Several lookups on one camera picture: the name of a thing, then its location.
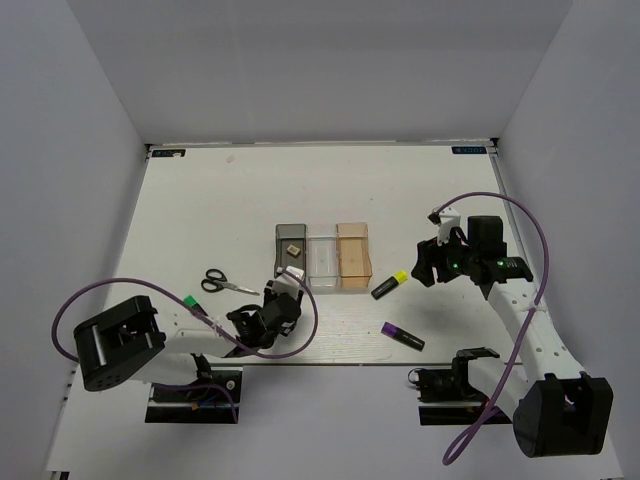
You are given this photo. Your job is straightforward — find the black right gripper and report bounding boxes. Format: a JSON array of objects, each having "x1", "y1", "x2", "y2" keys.
[{"x1": 411, "y1": 227, "x2": 478, "y2": 287}]

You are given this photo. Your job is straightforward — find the yellow cap black highlighter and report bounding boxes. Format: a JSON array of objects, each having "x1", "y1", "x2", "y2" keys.
[{"x1": 371, "y1": 270, "x2": 408, "y2": 300}]

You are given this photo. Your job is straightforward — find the black handled scissors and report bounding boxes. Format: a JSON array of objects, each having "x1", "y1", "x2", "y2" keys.
[{"x1": 200, "y1": 268, "x2": 259, "y2": 296}]

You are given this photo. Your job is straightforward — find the purple cap black highlighter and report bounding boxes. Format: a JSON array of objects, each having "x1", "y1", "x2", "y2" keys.
[{"x1": 381, "y1": 322, "x2": 425, "y2": 351}]

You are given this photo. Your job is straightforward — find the green cap black highlighter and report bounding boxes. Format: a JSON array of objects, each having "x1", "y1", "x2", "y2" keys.
[{"x1": 183, "y1": 295, "x2": 207, "y2": 316}]

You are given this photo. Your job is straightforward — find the beige rectangular eraser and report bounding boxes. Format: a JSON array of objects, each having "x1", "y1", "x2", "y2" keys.
[{"x1": 286, "y1": 244, "x2": 301, "y2": 258}]

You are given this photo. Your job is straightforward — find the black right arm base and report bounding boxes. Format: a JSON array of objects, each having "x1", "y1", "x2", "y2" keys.
[{"x1": 408, "y1": 347, "x2": 532, "y2": 430}]

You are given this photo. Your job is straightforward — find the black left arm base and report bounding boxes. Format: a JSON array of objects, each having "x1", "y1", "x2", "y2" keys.
[{"x1": 145, "y1": 355, "x2": 243, "y2": 425}]

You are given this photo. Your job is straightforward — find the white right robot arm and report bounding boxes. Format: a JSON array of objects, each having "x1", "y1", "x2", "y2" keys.
[{"x1": 408, "y1": 209, "x2": 613, "y2": 458}]

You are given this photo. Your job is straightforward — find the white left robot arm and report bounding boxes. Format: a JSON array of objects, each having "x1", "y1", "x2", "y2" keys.
[{"x1": 73, "y1": 293, "x2": 303, "y2": 399}]

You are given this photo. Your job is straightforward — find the orange transparent plastic container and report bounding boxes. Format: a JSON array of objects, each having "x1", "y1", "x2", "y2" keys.
[{"x1": 336, "y1": 222, "x2": 373, "y2": 290}]

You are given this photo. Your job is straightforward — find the smoky grey plastic container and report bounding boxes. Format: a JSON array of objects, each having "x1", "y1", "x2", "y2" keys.
[{"x1": 274, "y1": 223, "x2": 307, "y2": 273}]

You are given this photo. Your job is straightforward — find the clear plastic container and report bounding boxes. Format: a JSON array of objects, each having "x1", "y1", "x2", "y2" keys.
[{"x1": 306, "y1": 236, "x2": 339, "y2": 292}]

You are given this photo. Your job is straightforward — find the right corner table label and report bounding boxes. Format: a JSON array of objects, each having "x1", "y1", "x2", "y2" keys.
[{"x1": 451, "y1": 145, "x2": 487, "y2": 155}]

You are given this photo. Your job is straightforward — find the corner table label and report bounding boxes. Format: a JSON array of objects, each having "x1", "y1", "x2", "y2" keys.
[
  {"x1": 451, "y1": 145, "x2": 487, "y2": 155},
  {"x1": 151, "y1": 149, "x2": 186, "y2": 158}
]

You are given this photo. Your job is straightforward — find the left corner table label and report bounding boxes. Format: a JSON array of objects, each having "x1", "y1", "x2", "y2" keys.
[{"x1": 151, "y1": 149, "x2": 186, "y2": 158}]

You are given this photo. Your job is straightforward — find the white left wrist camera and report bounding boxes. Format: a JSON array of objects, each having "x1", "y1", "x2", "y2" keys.
[{"x1": 265, "y1": 266, "x2": 305, "y2": 300}]

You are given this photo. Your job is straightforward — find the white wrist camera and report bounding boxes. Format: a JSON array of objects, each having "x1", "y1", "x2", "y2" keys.
[
  {"x1": 428, "y1": 207, "x2": 461, "y2": 246},
  {"x1": 265, "y1": 266, "x2": 305, "y2": 300}
]

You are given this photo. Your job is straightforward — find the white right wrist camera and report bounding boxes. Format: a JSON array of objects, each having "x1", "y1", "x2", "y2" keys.
[{"x1": 428, "y1": 207, "x2": 461, "y2": 246}]

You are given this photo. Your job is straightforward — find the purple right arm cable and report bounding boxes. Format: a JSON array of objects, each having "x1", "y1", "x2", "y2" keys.
[{"x1": 430, "y1": 192, "x2": 552, "y2": 466}]

